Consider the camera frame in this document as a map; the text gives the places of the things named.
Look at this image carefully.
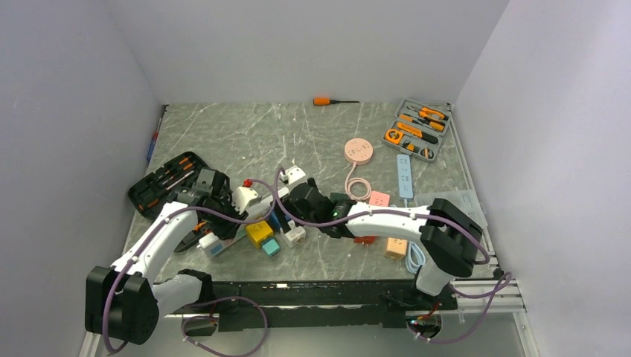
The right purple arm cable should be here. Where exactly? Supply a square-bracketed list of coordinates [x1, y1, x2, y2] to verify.
[272, 167, 515, 346]

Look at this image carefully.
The light blue coiled cable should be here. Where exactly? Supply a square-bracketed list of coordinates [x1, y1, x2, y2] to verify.
[404, 196, 427, 275]

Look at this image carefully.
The dark green cube adapter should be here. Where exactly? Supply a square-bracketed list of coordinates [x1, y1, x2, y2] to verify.
[330, 193, 350, 202]

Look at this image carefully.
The black aluminium base frame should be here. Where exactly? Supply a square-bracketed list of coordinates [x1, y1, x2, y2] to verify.
[89, 279, 528, 332]

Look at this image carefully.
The black electrical tape roll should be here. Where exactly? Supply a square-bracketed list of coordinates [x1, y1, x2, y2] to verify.
[419, 147, 435, 161]

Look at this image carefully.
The blue red pen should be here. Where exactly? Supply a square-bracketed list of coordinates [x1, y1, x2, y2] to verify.
[146, 112, 164, 163]

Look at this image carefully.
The grey tool case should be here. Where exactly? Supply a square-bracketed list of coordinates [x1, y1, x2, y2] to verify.
[381, 98, 452, 163]

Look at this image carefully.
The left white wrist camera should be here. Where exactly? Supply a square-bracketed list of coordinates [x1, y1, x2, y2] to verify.
[231, 179, 261, 214]

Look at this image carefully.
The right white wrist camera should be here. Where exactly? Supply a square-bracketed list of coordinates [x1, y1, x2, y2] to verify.
[284, 165, 307, 190]

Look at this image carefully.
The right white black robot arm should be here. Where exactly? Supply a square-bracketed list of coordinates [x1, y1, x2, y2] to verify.
[275, 178, 490, 309]

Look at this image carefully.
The white power strip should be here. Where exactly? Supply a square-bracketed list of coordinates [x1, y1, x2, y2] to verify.
[196, 195, 274, 258]

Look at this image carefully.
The red cube adapter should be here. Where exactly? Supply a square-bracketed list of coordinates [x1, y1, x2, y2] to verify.
[353, 236, 376, 245]

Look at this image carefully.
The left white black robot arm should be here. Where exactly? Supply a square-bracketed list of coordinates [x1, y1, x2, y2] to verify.
[85, 169, 260, 345]

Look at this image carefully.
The orange handled screwdriver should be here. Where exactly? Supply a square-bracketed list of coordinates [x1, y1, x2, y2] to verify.
[312, 97, 359, 106]

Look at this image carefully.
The pink cube adapter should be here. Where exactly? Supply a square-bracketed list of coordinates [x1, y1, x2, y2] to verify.
[368, 190, 391, 207]

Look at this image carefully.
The light blue power strip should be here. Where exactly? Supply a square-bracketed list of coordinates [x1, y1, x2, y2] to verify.
[397, 154, 414, 200]

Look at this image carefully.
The yellow cube adapter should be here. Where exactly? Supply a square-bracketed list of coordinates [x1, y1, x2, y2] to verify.
[245, 221, 274, 248]

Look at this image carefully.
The clear plastic screw box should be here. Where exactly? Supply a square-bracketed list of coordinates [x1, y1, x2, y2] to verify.
[414, 190, 488, 229]

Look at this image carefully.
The dark blue cube adapter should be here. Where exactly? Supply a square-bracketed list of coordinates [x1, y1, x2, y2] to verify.
[267, 212, 281, 232]

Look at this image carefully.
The teal small plug adapter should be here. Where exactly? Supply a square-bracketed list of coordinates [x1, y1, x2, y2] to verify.
[261, 237, 281, 257]

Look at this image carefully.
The black tool case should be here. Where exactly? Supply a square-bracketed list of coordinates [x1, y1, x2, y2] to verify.
[126, 150, 233, 254]

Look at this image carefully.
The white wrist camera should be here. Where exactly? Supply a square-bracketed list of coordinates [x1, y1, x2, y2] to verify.
[231, 179, 261, 214]
[284, 165, 307, 190]

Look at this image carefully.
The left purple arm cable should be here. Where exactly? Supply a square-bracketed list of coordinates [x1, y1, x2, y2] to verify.
[100, 178, 277, 357]

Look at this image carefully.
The pink cable with plug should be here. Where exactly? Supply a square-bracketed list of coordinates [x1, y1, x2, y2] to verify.
[344, 162, 373, 203]

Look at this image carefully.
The tan wooden cube adapter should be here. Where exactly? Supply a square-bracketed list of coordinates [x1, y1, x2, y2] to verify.
[385, 237, 408, 260]

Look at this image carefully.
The white cube adapter with picture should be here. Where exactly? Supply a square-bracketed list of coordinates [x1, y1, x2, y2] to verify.
[281, 219, 307, 248]

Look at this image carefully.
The yellow tape measure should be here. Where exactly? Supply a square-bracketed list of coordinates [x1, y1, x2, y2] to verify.
[384, 129, 403, 145]

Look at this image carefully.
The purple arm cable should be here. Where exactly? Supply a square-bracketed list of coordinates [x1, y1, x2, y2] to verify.
[100, 178, 277, 357]
[272, 167, 515, 346]

